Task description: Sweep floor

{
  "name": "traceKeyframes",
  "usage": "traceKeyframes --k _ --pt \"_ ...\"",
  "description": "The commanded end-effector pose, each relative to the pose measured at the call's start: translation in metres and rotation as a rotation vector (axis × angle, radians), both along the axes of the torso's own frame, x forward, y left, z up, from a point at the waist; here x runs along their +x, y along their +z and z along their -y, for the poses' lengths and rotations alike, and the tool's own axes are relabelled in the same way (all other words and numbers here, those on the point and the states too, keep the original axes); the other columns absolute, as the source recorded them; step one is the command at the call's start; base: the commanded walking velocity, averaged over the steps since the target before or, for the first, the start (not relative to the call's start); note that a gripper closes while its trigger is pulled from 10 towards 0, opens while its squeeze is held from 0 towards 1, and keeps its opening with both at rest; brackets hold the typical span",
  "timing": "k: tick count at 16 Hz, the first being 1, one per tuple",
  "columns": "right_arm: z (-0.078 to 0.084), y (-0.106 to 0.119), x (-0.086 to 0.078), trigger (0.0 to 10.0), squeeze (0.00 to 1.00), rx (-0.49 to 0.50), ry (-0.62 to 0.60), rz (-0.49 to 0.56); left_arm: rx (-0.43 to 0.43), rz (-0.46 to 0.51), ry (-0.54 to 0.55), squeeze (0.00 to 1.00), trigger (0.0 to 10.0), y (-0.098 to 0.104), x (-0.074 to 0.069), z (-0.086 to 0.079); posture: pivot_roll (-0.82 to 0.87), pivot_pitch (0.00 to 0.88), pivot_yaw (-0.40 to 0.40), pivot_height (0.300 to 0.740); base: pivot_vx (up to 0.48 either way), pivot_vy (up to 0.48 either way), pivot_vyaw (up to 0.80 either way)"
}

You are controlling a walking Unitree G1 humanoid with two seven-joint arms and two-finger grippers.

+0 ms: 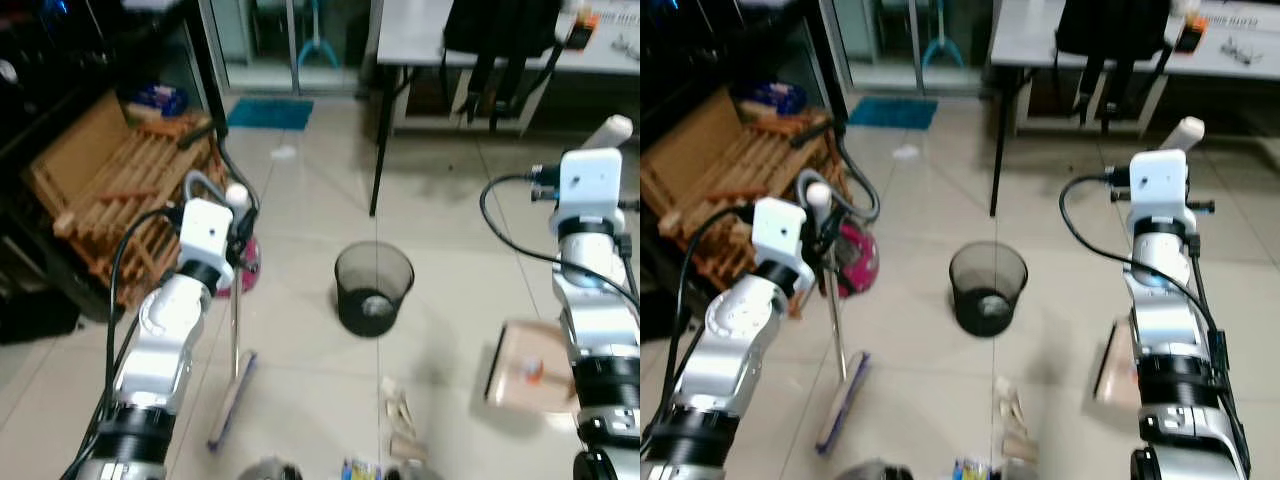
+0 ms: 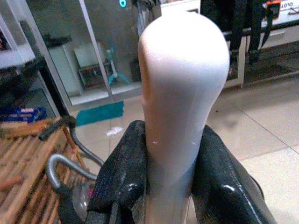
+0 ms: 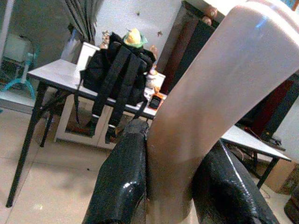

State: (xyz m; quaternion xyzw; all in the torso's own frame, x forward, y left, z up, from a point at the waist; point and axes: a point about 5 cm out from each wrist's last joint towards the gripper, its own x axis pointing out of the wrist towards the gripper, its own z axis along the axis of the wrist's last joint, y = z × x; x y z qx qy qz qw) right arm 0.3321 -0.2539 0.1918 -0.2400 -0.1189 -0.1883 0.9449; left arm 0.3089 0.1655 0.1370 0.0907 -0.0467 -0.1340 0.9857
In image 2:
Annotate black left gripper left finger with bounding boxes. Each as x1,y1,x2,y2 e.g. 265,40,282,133
86,120,148,224

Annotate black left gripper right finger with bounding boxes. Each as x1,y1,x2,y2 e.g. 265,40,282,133
191,124,278,224

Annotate white plastic broom handle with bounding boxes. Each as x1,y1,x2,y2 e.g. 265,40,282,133
137,13,231,224

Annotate teal tape floor patch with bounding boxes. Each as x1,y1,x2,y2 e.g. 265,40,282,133
76,101,124,127

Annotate white paper scrap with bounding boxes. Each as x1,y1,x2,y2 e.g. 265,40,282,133
105,126,124,137

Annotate clear vacuum dust canister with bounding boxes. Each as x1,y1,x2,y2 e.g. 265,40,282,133
71,183,95,221

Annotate bamboo slat bench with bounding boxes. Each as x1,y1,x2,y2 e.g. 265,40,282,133
0,118,91,224

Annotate teal tripod stand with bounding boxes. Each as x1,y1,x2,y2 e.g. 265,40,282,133
106,45,131,87

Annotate blue cardboard box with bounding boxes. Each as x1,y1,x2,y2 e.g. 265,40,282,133
0,106,47,124

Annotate white table frame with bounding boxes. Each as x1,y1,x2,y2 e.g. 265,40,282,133
223,22,299,89

